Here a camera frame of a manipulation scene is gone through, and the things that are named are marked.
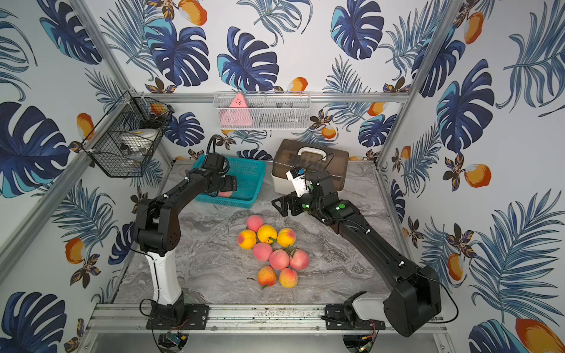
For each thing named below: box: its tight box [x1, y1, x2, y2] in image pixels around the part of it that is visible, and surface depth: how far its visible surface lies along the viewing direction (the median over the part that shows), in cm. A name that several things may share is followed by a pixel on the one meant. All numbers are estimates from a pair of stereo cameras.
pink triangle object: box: [218, 93, 254, 128], surface depth 92 cm
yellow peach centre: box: [257, 224, 278, 243], surface depth 91 cm
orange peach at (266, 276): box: [257, 265, 277, 288], surface depth 80 cm
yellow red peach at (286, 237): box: [276, 227, 297, 248], surface depth 90 cm
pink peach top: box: [245, 214, 265, 233], surface depth 94 cm
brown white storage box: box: [271, 138, 350, 195], surface depth 100 cm
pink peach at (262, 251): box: [253, 242, 273, 262], surface depth 86 cm
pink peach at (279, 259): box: [269, 249, 290, 271], surface depth 83 cm
